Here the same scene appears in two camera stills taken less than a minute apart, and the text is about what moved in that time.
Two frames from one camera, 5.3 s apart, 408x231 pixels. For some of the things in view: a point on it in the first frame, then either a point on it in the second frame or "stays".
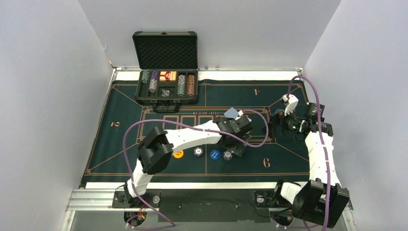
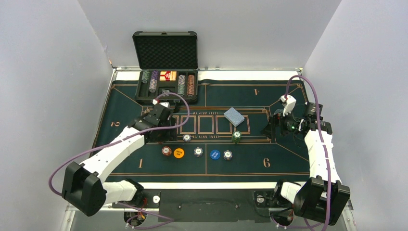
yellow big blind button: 178,154 stays
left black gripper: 236,147 → 170,135
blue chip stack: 198,151 stays
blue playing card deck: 231,113 stays
